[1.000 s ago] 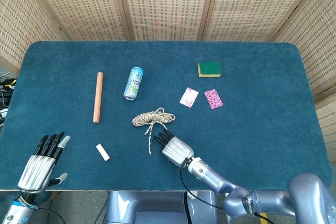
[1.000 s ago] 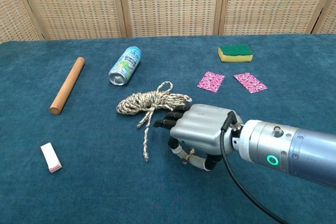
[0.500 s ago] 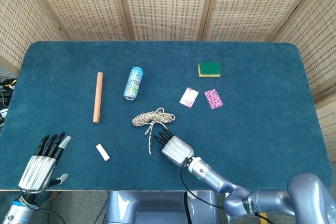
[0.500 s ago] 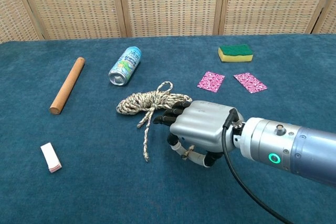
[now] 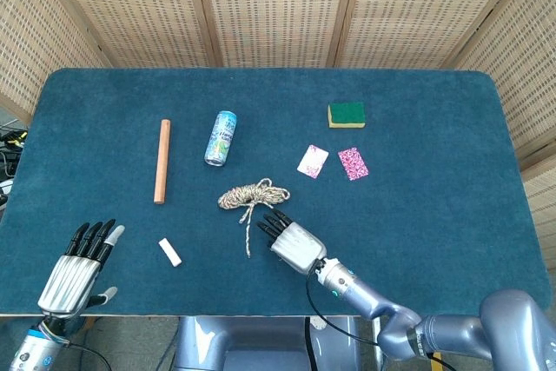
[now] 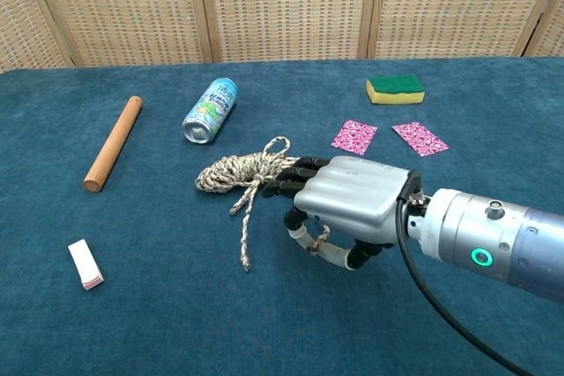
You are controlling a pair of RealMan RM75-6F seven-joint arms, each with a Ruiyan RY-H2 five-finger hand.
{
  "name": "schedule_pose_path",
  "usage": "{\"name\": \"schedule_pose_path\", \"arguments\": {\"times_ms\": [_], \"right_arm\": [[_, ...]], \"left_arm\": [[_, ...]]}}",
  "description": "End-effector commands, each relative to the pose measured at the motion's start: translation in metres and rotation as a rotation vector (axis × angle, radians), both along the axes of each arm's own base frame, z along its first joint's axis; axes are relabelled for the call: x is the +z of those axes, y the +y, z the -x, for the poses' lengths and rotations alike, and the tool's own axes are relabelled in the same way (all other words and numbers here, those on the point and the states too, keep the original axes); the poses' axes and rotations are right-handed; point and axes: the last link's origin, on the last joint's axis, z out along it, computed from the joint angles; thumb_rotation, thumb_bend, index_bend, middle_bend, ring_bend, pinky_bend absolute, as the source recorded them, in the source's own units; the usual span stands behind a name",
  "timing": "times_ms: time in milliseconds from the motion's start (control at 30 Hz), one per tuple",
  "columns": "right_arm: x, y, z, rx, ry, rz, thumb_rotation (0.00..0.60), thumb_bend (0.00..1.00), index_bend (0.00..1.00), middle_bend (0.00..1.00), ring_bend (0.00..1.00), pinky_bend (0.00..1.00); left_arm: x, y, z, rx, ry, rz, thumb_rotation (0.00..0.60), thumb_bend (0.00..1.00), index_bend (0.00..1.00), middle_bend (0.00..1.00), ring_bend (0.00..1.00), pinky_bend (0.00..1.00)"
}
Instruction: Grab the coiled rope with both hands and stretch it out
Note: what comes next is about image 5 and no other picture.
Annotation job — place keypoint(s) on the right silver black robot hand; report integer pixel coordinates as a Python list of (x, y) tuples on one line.
[(297, 245)]

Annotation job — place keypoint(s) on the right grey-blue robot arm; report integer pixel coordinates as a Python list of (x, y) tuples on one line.
[(369, 297)]

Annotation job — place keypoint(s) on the pink patterned card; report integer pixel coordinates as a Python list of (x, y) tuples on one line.
[(353, 164), (313, 161)]

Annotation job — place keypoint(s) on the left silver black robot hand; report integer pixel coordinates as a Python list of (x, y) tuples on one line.
[(69, 277)]

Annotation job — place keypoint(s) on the light blue drink can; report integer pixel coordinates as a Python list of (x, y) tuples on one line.
[(220, 138)]

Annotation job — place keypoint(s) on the woven folding screen panel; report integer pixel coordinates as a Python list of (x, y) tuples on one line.
[(521, 84), (130, 10), (26, 41), (434, 10), (278, 10)]

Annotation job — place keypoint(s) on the blue carpet table cover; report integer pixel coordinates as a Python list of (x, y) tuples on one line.
[(412, 223)]

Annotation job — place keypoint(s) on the white table leg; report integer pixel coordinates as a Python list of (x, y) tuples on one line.
[(378, 327)]

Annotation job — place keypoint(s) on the green and yellow sponge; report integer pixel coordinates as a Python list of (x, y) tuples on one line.
[(347, 113)]

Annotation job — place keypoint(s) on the grey-blue robot torso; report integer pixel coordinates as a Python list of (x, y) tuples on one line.
[(260, 345)]

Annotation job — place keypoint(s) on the brown wooden round stick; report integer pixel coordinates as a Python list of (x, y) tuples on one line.
[(162, 162)]

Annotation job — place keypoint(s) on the white folded paper stack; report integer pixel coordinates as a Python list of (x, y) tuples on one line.
[(170, 252)]

